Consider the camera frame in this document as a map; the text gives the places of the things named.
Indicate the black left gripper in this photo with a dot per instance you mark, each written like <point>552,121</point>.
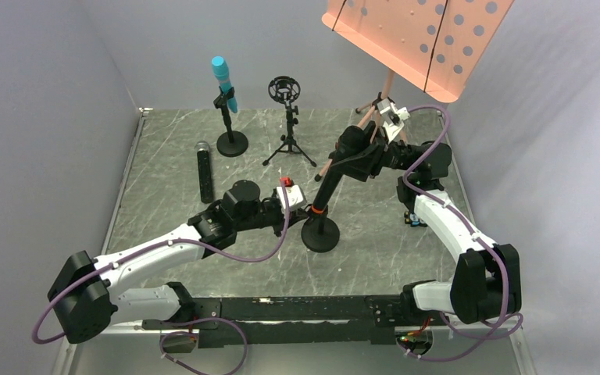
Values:
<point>296,218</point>

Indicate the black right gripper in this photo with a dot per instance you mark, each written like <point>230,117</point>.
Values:
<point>355,157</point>

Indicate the black small desk mic stand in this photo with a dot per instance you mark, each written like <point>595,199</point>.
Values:
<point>320,233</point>

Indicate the black microphone orange end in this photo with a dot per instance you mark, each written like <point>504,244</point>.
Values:
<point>329,183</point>

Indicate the black clip desk mic stand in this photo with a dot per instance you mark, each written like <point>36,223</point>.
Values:
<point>231,143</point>

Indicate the blue microphone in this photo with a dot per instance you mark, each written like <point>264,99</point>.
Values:
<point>221,72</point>

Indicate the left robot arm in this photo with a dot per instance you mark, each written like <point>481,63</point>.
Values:
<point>93,293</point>

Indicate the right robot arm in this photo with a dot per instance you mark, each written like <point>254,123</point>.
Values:
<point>486,283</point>

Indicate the black microphone silver grille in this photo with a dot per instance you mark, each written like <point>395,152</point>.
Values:
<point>205,175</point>

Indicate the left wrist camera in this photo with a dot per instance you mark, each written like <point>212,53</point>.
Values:
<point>290,194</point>

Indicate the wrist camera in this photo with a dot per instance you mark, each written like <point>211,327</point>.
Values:
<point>290,194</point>
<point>393,118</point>

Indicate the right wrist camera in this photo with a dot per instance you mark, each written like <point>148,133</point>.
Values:
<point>393,118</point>

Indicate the black tripod shock mount stand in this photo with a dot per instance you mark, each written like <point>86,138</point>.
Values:
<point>286,90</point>

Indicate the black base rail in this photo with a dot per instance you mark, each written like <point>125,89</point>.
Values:
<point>375,319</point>

